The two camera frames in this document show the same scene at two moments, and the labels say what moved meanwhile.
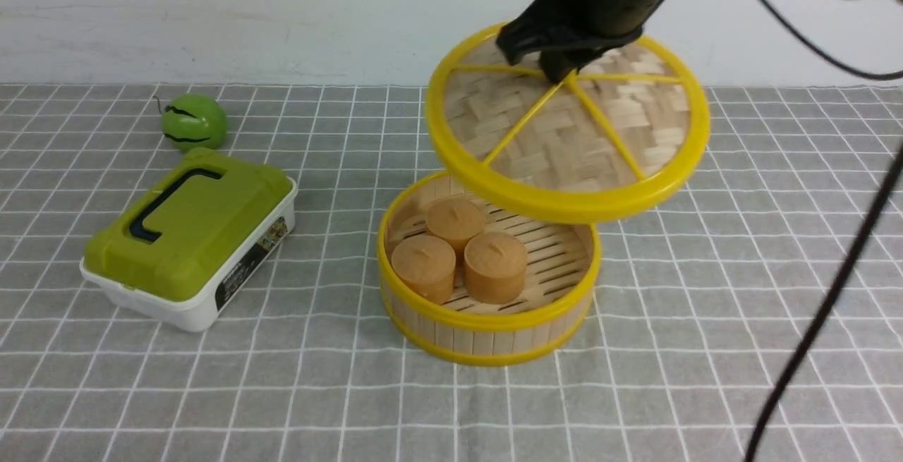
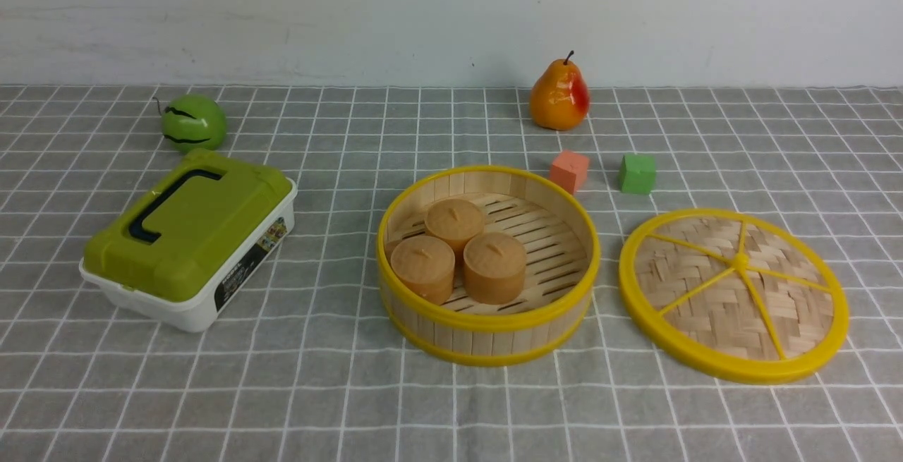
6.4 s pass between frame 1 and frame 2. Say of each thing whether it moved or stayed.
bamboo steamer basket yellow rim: stayed
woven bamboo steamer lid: moved
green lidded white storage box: stayed
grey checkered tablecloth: stayed
